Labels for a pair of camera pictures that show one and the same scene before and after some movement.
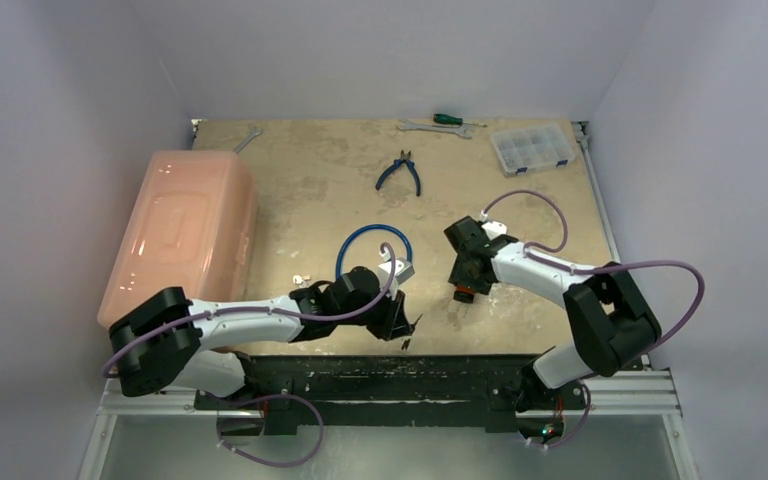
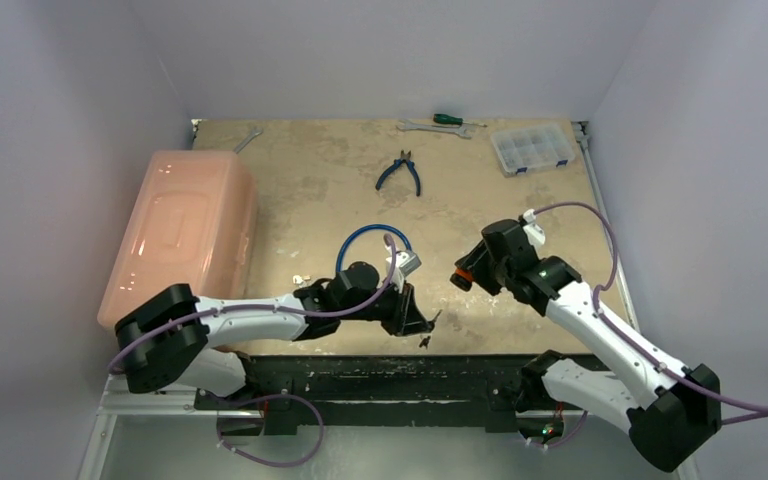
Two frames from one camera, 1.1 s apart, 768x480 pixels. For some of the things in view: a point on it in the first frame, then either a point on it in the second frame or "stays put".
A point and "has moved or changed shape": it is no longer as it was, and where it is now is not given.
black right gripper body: x=466 y=266 stays put
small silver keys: x=301 y=280 stays put
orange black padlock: x=464 y=294 has moved or changed shape
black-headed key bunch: x=411 y=330 → x=430 y=328
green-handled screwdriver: x=447 y=119 stays put
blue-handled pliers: x=404 y=158 stays put
